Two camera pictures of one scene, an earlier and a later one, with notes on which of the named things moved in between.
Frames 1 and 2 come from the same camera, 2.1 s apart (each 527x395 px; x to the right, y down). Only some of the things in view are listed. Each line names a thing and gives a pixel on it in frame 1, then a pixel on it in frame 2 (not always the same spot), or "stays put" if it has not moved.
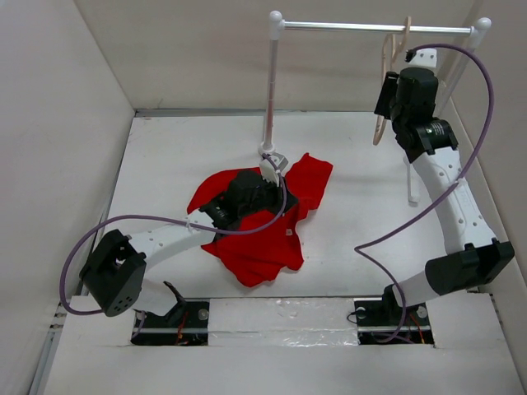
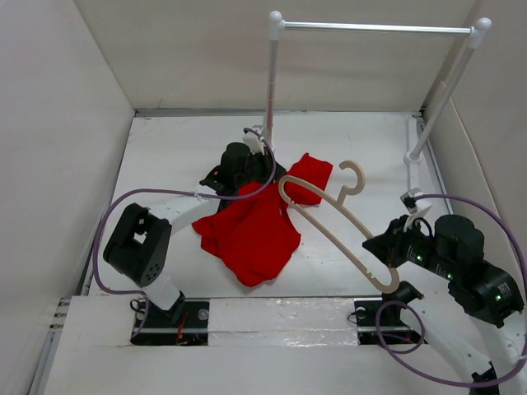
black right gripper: [389, 88] -> [387, 246]
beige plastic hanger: [396, 49] -> [342, 202]
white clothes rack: [479, 29] stays put
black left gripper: [278, 193] -> [266, 164]
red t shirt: [255, 258] stays put
